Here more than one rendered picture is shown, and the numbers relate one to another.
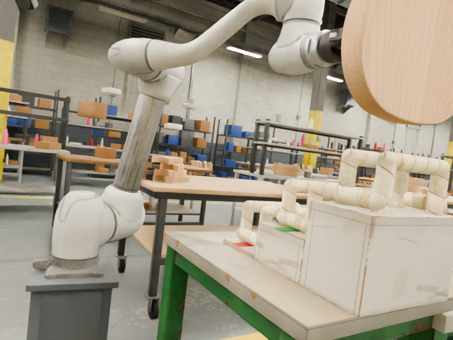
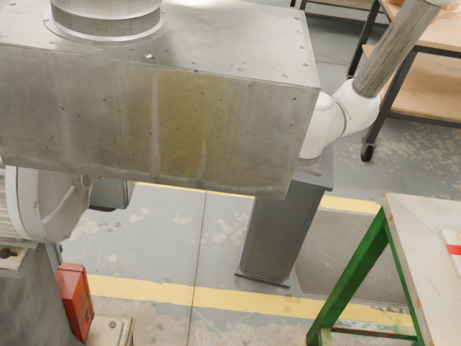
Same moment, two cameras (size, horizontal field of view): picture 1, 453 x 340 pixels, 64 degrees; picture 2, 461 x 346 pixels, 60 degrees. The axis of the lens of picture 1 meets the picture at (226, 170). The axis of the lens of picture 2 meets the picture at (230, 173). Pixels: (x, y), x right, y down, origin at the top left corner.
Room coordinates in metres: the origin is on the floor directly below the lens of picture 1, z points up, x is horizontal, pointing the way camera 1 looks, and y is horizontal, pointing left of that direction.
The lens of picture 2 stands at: (0.06, 0.15, 1.70)
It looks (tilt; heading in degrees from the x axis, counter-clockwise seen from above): 43 degrees down; 27
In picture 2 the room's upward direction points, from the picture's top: 10 degrees clockwise
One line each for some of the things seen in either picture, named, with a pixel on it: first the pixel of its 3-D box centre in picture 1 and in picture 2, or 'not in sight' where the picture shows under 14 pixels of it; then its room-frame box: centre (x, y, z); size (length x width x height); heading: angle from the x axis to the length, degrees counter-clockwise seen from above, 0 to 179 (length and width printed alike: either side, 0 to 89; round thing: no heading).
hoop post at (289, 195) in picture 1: (288, 205); not in sight; (0.85, -0.15, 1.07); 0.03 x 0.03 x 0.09
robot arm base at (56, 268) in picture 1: (68, 261); (296, 150); (1.26, 0.51, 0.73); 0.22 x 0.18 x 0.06; 114
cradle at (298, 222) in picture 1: (294, 220); not in sight; (0.81, -0.17, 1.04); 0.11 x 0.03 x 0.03; 32
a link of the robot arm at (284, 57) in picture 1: (294, 50); not in sight; (1.03, -0.15, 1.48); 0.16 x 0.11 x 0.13; 31
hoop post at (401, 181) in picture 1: (399, 185); not in sight; (0.80, -0.38, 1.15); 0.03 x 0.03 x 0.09
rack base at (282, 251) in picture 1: (321, 248); not in sight; (0.86, -0.25, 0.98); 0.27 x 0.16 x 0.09; 122
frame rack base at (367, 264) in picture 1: (379, 251); not in sight; (0.72, -0.33, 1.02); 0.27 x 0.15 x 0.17; 122
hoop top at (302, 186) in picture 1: (317, 187); not in sight; (0.89, -0.23, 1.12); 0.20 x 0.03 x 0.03; 121
